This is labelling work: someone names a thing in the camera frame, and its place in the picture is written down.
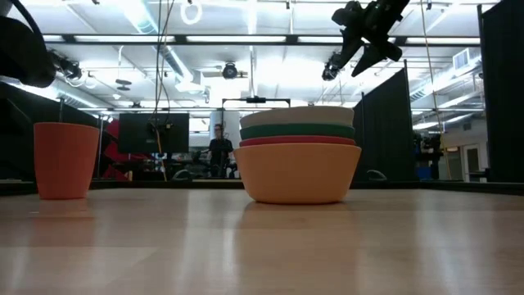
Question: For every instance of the orange bowl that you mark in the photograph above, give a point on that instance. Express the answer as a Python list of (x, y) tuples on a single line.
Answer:
[(296, 176)]

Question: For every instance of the black gantry frame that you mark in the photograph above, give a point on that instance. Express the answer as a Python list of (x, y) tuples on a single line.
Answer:
[(256, 99)]

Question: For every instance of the pink bowl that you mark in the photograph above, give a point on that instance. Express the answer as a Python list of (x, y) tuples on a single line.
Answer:
[(296, 141)]

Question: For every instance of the black hanging camera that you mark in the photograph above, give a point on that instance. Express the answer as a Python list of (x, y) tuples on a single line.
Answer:
[(328, 73), (71, 69), (229, 71)]

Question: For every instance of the teal bowl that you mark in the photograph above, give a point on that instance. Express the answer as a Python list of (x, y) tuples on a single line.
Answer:
[(296, 131)]

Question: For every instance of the white air vent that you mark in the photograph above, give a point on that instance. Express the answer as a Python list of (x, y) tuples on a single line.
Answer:
[(461, 59)]

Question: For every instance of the black frame rail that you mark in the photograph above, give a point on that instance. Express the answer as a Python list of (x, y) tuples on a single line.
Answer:
[(450, 186)]

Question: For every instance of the black equipment rack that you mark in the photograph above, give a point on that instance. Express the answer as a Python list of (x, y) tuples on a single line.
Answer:
[(427, 147)]

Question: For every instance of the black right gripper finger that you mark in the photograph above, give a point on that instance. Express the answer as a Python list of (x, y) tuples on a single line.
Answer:
[(350, 45), (368, 57)]

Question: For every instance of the white pillar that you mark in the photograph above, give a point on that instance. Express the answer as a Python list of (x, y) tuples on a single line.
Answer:
[(231, 121)]

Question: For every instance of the orange cup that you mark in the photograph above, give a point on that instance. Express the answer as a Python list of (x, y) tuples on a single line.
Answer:
[(65, 164)]

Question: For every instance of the white bowl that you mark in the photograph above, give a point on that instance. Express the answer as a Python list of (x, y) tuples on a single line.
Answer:
[(296, 116)]

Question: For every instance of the white door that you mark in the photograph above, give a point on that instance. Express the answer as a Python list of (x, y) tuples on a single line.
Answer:
[(472, 164)]

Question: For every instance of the black partition panel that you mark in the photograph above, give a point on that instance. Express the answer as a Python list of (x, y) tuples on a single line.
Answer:
[(16, 135), (385, 131)]

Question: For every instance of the blue bin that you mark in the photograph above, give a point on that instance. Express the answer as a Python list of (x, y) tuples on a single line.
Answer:
[(423, 173)]

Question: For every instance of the black overhead beam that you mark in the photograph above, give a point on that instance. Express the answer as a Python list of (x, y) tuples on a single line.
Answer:
[(180, 39)]

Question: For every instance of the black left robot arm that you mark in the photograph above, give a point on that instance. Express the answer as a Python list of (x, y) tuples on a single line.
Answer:
[(20, 53)]

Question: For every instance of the large black curtain wall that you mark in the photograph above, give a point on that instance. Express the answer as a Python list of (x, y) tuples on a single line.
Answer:
[(505, 102)]

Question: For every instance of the black and red cart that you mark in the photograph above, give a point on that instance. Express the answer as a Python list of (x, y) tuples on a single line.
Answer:
[(139, 133)]

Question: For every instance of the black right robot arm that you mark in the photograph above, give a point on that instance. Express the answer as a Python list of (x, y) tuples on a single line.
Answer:
[(399, 5)]

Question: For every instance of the silver air duct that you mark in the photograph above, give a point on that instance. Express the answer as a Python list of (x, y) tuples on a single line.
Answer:
[(176, 65)]

